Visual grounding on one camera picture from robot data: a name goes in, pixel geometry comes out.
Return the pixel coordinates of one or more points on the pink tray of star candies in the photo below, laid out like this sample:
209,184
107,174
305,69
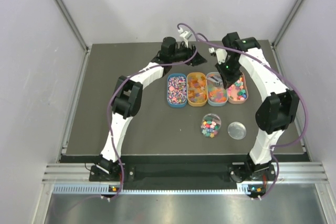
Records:
237,92

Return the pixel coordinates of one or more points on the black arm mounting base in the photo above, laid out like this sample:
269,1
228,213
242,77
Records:
131,173

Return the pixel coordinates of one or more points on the light blue tray of gummies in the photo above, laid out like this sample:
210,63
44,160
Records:
217,96

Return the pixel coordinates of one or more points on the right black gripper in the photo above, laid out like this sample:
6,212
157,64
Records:
228,80

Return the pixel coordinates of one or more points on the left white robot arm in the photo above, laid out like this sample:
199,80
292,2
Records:
126,100

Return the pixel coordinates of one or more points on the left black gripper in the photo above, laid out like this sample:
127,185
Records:
189,53

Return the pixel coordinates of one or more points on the yellow tray of popsicle candies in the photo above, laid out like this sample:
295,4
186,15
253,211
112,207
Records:
197,93

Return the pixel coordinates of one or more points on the clear plastic jar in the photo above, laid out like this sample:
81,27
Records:
210,125

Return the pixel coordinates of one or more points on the clear round jar lid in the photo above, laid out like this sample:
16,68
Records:
237,130

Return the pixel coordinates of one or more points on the blue tray of lollipops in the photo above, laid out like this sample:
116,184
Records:
176,90

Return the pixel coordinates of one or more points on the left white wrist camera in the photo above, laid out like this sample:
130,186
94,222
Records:
185,35

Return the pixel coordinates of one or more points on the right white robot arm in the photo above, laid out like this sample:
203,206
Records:
279,103

